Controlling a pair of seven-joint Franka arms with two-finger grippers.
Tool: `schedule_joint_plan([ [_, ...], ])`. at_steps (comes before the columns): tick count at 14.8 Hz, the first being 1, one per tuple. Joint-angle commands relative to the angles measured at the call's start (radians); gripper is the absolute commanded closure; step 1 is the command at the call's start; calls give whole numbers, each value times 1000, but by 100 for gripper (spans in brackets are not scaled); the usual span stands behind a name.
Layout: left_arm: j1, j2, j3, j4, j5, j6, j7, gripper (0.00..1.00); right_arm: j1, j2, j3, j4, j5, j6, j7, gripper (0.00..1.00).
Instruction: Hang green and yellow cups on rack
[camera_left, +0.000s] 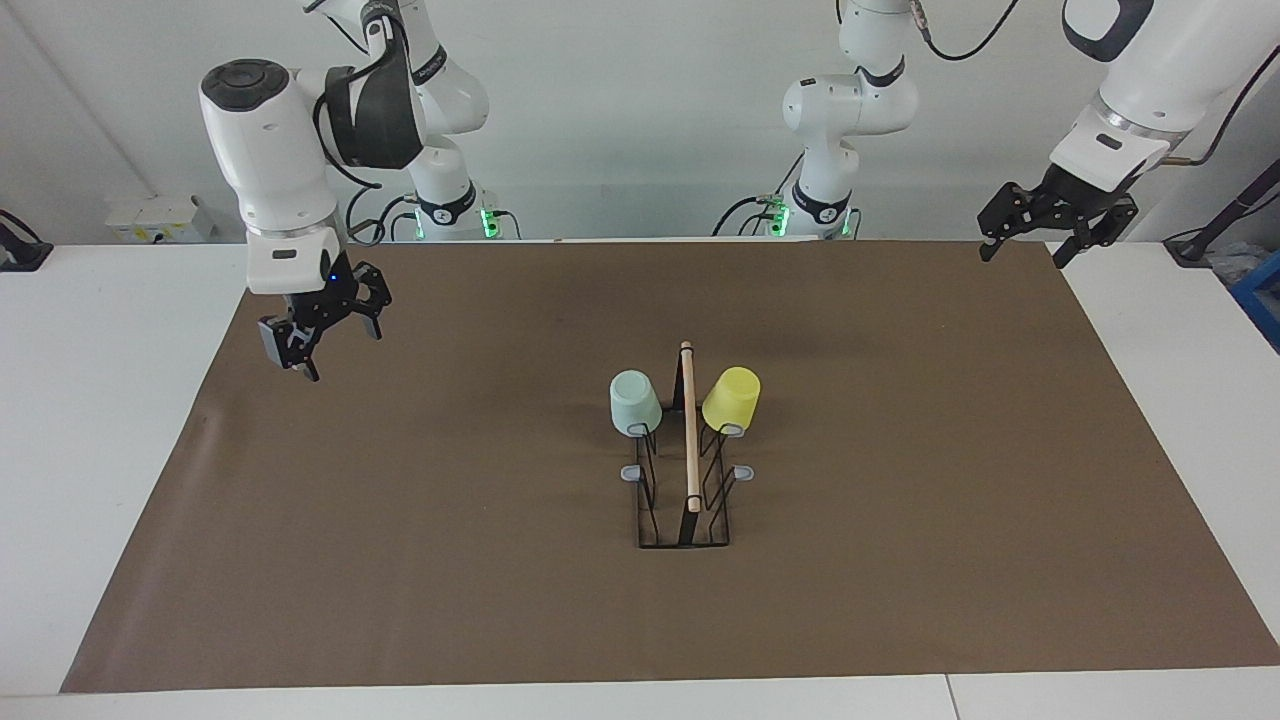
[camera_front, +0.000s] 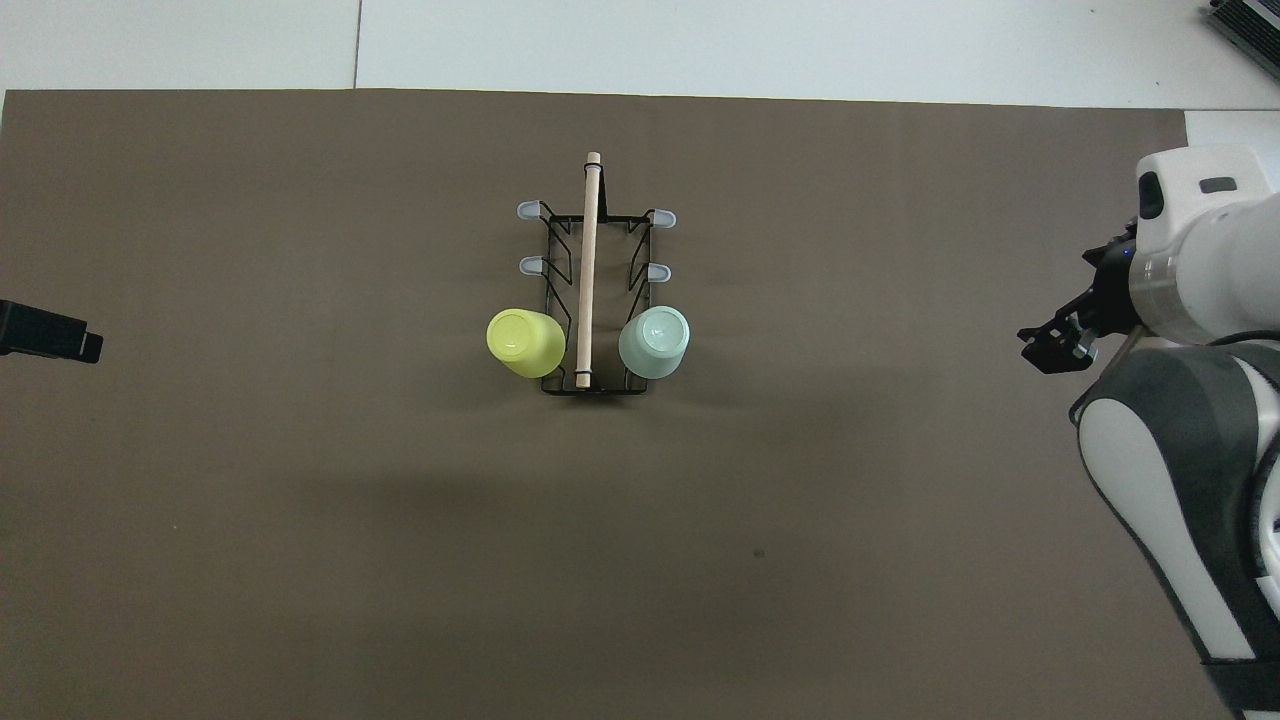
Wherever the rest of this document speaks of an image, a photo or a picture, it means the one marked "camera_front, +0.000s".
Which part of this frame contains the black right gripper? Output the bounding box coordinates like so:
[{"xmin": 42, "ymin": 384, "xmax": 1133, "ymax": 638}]
[{"xmin": 1017, "ymin": 220, "xmax": 1141, "ymax": 377}]

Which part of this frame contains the pale green plastic cup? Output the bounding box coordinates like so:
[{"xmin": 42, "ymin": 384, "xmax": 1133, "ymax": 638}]
[{"xmin": 618, "ymin": 305, "xmax": 691, "ymax": 380}]

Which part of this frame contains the yellow plastic cup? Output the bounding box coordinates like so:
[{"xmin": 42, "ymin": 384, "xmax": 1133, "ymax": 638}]
[{"xmin": 486, "ymin": 308, "xmax": 568, "ymax": 379}]

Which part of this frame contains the dark grey ribbed device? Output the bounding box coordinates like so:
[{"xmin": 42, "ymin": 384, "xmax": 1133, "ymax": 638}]
[{"xmin": 1200, "ymin": 0, "xmax": 1280, "ymax": 57}]

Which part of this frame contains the brown table mat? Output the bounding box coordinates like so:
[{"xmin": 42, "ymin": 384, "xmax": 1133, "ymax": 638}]
[{"xmin": 0, "ymin": 88, "xmax": 1241, "ymax": 720}]

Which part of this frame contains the wooden rack handle rod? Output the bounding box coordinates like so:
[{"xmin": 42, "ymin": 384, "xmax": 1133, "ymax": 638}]
[{"xmin": 574, "ymin": 151, "xmax": 603, "ymax": 389}]

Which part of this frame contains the black wire cup rack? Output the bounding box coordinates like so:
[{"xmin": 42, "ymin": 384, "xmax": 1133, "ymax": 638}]
[{"xmin": 516, "ymin": 180, "xmax": 678, "ymax": 397}]

